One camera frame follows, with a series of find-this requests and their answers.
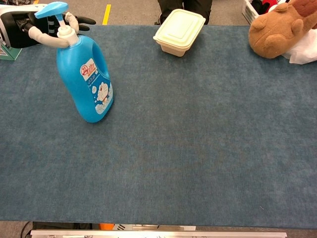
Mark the red and black plush toy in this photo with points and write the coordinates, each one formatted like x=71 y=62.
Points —
x=268 y=3

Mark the green cardboard product box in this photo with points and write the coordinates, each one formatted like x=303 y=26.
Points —
x=10 y=53

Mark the brown plush toy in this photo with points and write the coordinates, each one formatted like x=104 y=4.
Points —
x=275 y=34

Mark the yellow floor tape strip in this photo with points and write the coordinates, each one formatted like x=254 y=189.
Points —
x=107 y=15

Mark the left five-finger robot hand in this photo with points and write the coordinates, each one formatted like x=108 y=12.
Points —
x=15 y=27

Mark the blue felt table cloth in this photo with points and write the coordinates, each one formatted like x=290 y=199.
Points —
x=185 y=136

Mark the aluminium profile rail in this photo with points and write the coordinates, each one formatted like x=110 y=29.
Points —
x=158 y=234

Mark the cream plastic lunch box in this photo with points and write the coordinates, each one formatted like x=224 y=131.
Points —
x=179 y=29

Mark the white cardboard storage box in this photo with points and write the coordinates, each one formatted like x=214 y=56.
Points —
x=248 y=11

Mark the orange object under table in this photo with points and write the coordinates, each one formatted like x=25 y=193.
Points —
x=106 y=226

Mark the person in black trousers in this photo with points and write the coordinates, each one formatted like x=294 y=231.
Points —
x=171 y=6

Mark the blue detergent pump bottle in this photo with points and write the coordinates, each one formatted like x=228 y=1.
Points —
x=76 y=86

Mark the white plastic bag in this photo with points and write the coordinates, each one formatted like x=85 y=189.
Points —
x=304 y=49

